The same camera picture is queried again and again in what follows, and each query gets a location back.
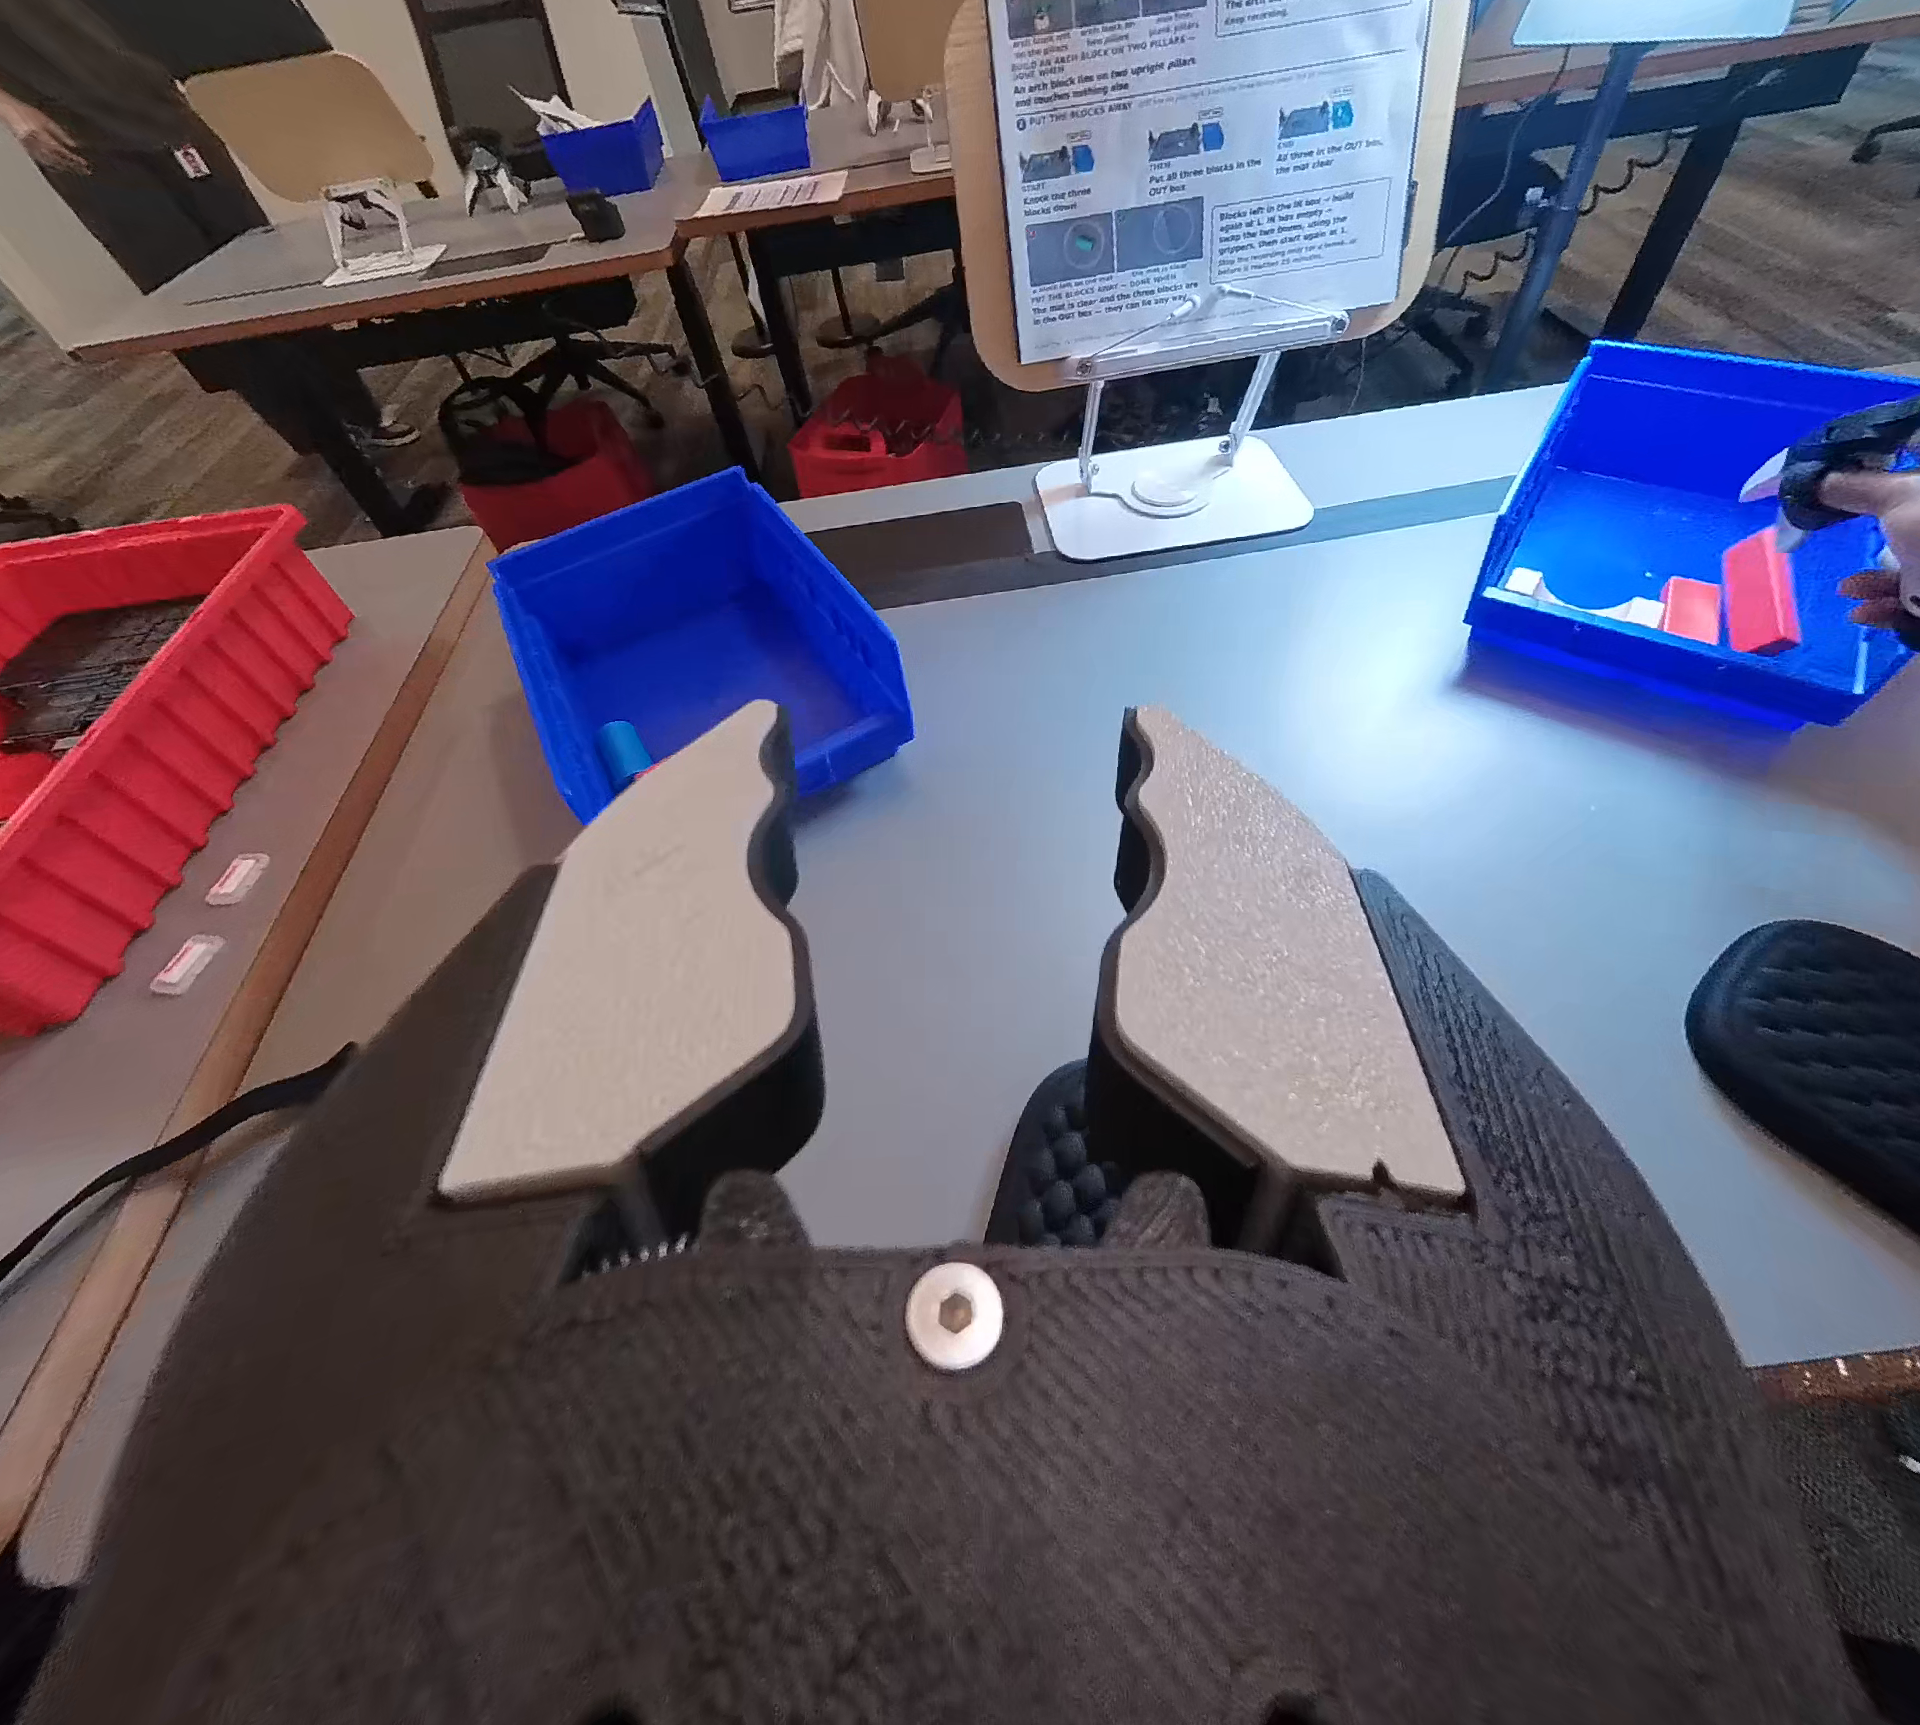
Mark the small blue bin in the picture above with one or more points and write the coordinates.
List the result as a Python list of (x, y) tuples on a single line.
[(757, 137), (607, 155)]

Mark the instruction sheet on stand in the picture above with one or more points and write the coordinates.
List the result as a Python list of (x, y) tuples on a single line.
[(1456, 107)]

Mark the red crate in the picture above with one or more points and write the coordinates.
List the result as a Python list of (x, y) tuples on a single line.
[(876, 438), (557, 482)]

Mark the printed instruction sheet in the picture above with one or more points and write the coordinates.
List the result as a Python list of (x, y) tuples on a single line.
[(1201, 76)]

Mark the red wooden block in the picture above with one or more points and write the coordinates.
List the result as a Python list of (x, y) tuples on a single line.
[(1693, 611), (1762, 593)]

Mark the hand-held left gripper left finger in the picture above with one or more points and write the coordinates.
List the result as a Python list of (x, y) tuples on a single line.
[(630, 1005)]

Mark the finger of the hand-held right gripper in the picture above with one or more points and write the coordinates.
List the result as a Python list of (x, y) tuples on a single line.
[(1762, 488)]

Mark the black office chair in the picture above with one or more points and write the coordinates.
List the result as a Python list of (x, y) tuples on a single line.
[(481, 47)]

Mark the blue plastic bin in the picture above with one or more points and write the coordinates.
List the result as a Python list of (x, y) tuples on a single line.
[(706, 617), (1621, 467)]

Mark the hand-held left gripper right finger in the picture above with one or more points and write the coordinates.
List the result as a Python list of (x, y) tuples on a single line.
[(1277, 1005)]

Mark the white cloth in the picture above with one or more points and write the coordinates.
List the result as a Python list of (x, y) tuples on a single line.
[(814, 0)]

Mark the red plastic bin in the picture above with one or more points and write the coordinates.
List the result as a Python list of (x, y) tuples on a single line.
[(151, 708)]

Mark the blue wooden cylinder block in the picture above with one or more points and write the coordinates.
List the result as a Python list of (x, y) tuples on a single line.
[(618, 762)]

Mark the pale wooden arch block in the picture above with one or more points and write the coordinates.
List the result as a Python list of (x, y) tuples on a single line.
[(1621, 611)]

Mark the wooden office table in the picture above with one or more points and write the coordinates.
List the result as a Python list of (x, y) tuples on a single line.
[(1680, 60)]

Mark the beige chair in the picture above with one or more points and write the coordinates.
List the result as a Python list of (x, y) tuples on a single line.
[(301, 120)]

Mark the wooden office desk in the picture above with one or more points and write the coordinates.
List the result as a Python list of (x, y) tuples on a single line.
[(361, 287)]

